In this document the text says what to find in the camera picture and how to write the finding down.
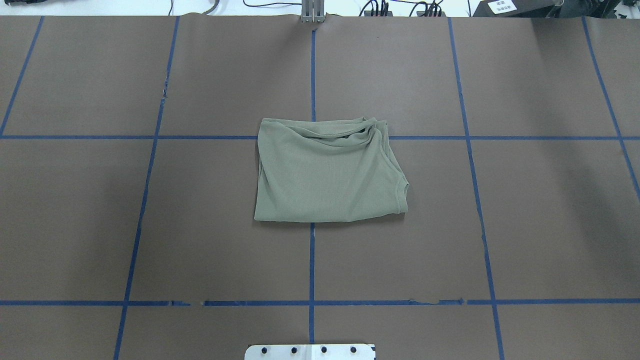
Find white central pedestal column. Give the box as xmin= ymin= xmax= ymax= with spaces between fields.
xmin=244 ymin=343 xmax=377 ymax=360

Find olive green long-sleeve shirt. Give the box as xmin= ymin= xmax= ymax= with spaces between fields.
xmin=254 ymin=117 xmax=410 ymax=223

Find aluminium frame post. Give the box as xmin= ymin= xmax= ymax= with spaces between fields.
xmin=300 ymin=0 xmax=326 ymax=23

